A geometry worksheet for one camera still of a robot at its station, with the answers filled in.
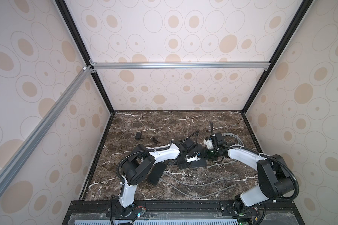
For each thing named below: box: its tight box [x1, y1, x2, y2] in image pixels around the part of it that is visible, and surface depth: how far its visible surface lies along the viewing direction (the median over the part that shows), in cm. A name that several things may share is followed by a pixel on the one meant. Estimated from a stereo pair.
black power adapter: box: [135, 132, 142, 141], surface depth 105 cm
